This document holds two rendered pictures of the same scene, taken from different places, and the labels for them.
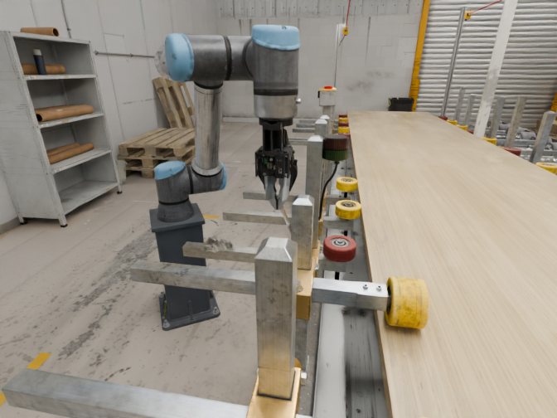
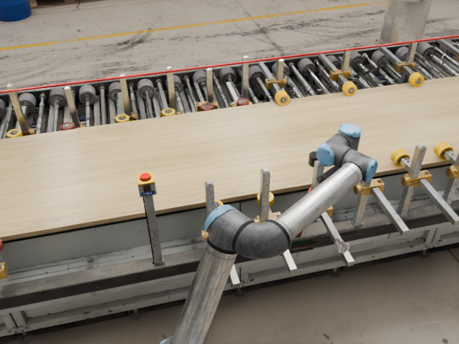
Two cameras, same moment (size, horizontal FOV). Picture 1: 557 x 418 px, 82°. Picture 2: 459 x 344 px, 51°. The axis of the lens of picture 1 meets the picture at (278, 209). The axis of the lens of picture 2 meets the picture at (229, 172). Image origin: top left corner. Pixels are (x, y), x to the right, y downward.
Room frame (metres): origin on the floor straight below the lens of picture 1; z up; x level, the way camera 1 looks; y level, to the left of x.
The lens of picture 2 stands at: (1.76, 1.29, 2.46)
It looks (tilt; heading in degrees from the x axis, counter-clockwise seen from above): 39 degrees down; 247
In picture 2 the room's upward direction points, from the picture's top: 1 degrees counter-clockwise
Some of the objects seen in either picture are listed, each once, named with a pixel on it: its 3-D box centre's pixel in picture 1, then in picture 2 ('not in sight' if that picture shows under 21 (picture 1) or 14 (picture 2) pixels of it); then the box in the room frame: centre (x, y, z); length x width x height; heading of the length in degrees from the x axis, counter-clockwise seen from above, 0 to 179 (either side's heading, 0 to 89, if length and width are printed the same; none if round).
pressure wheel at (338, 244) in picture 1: (338, 260); not in sight; (0.70, -0.15, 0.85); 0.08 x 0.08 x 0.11
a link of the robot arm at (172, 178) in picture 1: (173, 180); not in sight; (1.54, 0.53, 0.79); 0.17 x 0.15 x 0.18; 112
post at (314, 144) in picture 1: (311, 228); (314, 201); (0.75, -0.09, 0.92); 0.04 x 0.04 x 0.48; 80
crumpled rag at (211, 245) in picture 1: (215, 242); (342, 244); (0.75, 0.17, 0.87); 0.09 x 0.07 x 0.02; 80
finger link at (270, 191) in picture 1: (268, 192); not in sight; (0.69, 0.02, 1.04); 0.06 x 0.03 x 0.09; 170
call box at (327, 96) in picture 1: (327, 98); (146, 184); (1.50, -0.22, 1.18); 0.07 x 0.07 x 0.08; 80
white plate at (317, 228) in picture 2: not in sight; (307, 230); (0.78, -0.07, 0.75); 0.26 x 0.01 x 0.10; 170
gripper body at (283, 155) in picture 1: (275, 147); not in sight; (0.68, 0.01, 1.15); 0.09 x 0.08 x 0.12; 170
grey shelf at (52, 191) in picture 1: (56, 130); not in sight; (3.05, 2.07, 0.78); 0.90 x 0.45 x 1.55; 172
